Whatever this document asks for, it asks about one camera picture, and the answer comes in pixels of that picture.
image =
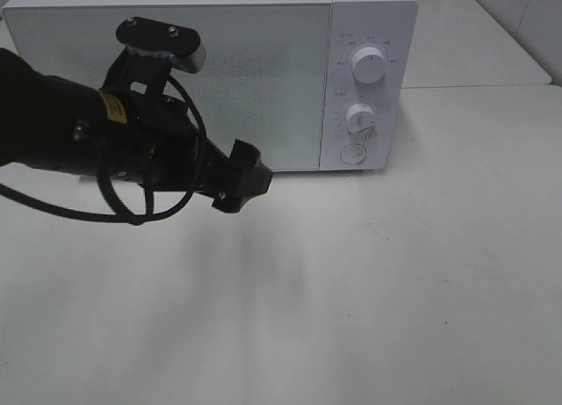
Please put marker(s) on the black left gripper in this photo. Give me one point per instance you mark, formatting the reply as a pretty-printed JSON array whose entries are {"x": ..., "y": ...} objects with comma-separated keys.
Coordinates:
[{"x": 170, "y": 144}]

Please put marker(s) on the round microwave door button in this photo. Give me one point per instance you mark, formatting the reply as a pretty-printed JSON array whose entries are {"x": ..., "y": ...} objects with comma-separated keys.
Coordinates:
[{"x": 353, "y": 154}]

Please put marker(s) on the white microwave door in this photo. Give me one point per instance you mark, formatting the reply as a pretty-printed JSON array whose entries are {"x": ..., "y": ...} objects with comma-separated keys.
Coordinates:
[{"x": 263, "y": 81}]

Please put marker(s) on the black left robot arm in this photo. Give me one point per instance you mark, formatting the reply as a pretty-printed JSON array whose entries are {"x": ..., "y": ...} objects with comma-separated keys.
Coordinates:
[{"x": 129, "y": 135}]

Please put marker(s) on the white lower microwave knob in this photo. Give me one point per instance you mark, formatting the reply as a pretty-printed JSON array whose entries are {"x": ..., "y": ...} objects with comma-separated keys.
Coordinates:
[{"x": 360, "y": 118}]

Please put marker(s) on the white microwave knob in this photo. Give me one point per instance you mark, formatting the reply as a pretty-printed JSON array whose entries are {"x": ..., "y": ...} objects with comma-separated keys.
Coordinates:
[
  {"x": 360, "y": 118},
  {"x": 368, "y": 64}
]

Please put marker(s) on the white microwave oven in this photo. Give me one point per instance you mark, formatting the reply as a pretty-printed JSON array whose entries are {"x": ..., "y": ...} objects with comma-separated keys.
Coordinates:
[{"x": 388, "y": 24}]

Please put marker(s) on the white upper microwave knob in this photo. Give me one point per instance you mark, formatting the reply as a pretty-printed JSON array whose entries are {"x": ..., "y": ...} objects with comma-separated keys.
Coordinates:
[{"x": 368, "y": 64}]

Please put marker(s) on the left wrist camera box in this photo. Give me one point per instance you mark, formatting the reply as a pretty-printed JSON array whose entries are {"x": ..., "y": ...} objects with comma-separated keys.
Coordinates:
[{"x": 181, "y": 47}]

